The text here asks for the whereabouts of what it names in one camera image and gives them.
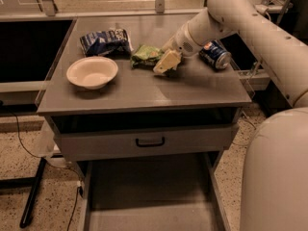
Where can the green jalapeno chip bag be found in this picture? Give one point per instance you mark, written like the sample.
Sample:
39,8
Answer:
146,56

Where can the white paper bowl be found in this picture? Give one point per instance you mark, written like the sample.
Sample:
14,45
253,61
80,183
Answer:
92,73

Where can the open grey middle drawer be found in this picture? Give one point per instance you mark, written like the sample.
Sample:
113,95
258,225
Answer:
161,193

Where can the metal frame rail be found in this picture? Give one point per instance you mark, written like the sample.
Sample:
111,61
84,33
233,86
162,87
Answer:
67,16

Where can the blue soda can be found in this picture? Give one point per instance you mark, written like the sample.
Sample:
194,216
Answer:
215,56

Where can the white power strip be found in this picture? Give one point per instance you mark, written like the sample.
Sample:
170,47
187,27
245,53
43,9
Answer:
262,8

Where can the blue chip bag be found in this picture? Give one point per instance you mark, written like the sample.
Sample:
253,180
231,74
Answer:
103,43

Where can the grey top drawer front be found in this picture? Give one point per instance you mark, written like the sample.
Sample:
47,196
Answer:
121,144

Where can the black metal table leg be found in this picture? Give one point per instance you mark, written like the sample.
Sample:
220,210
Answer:
33,183

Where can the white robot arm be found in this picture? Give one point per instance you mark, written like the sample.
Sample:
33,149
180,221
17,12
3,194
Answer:
275,176

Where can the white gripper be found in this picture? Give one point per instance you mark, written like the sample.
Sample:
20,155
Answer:
181,43

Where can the grey drawer cabinet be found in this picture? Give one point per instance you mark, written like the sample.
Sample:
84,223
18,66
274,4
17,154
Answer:
137,98

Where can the black drawer handle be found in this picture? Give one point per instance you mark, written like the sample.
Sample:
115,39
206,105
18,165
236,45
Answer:
150,142

